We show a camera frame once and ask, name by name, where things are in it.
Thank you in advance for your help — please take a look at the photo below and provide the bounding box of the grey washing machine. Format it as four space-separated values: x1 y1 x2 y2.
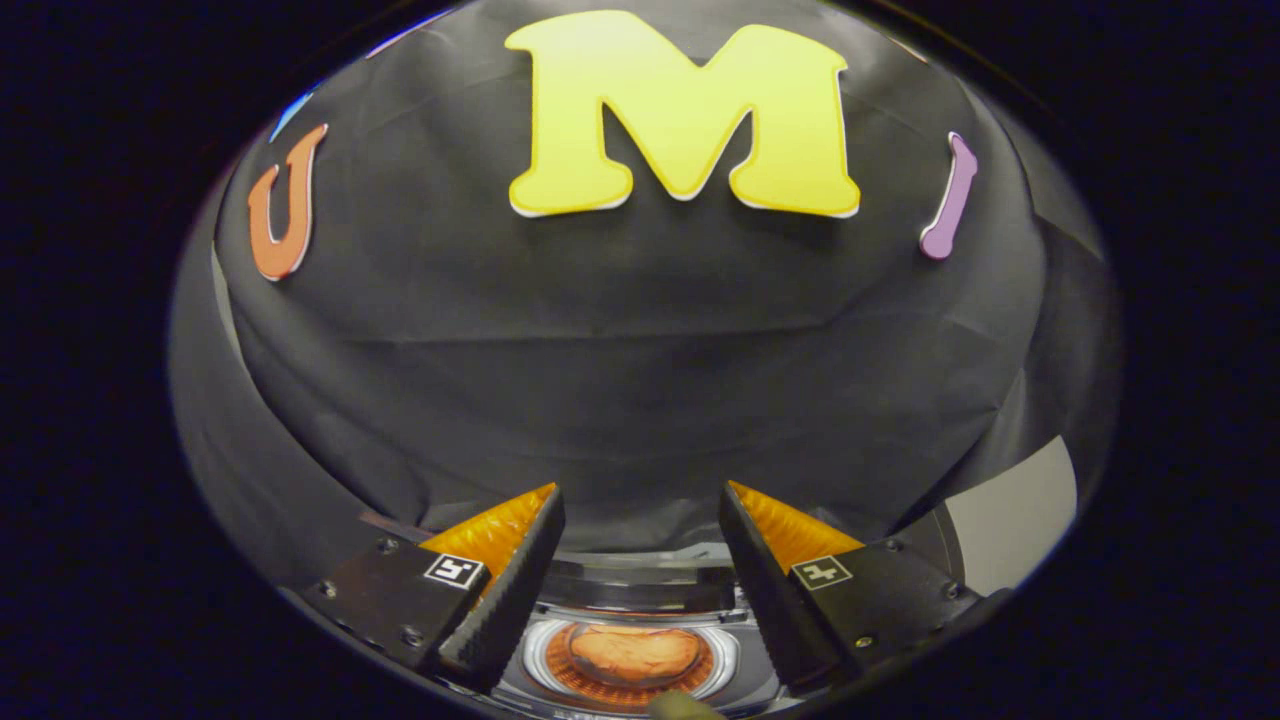
490 560 793 719

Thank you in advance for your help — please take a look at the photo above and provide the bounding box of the grey cabinet with dark top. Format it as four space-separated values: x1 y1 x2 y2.
940 434 1079 599

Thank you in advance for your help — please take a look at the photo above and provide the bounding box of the orange polo shirt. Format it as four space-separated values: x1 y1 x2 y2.
568 624 703 687

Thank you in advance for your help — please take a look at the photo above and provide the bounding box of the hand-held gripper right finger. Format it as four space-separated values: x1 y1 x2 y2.
718 480 987 697

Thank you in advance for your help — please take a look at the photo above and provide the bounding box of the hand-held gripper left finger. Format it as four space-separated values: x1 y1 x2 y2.
303 483 567 694

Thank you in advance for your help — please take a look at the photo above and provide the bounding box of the black backdrop cloth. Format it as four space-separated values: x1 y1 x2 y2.
170 0 1117 601

